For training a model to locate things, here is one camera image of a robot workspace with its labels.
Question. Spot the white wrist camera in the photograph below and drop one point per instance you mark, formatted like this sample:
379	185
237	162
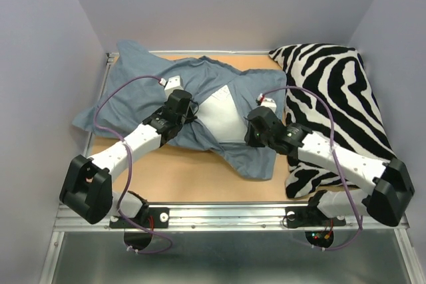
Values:
173	83
264	101

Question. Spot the white pillow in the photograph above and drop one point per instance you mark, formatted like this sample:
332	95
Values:
220	116

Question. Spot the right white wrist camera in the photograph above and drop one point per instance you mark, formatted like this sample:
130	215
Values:
264	101

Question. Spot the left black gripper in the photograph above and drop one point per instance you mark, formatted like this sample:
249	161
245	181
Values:
191	116

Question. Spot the blue pillowcase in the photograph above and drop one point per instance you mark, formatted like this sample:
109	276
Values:
249	162

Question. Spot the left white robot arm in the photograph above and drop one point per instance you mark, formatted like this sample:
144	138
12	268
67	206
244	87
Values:
87	189

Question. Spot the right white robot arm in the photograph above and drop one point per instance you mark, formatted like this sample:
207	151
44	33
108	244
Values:
384	188

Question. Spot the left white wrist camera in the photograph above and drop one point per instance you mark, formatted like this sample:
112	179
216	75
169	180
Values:
173	83

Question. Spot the aluminium front rail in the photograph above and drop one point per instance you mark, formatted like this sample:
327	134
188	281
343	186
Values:
267	216

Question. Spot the zebra print pillow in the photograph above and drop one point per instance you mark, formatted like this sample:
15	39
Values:
329	92

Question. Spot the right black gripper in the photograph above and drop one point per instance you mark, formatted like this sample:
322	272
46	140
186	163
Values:
250	138

